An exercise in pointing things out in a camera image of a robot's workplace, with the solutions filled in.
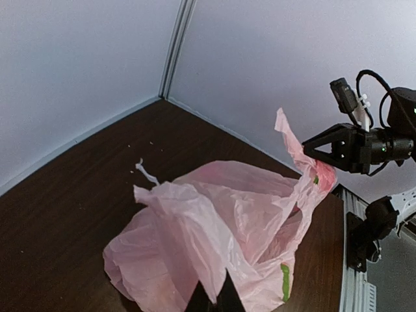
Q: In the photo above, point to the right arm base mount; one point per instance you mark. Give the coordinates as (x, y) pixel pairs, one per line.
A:
(361, 246)

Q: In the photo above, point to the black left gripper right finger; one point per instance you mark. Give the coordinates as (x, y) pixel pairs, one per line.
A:
(228, 299)

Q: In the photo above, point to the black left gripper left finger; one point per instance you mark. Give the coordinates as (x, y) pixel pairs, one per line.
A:
(199, 301)

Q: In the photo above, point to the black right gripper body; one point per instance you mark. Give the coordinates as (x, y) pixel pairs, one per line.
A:
(355, 151)

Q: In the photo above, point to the pink plastic bag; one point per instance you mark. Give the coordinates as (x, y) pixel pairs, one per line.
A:
(225, 219)

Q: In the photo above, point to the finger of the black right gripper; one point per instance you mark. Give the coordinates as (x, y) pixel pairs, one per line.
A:
(324, 157)
(335, 133)

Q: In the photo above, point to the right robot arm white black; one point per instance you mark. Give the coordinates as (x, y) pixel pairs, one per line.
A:
(396, 162)

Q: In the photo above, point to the front aluminium rail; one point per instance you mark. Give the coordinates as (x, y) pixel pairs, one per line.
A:
(389, 284)

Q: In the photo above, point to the right aluminium frame post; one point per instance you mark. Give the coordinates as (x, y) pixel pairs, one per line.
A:
(177, 38)

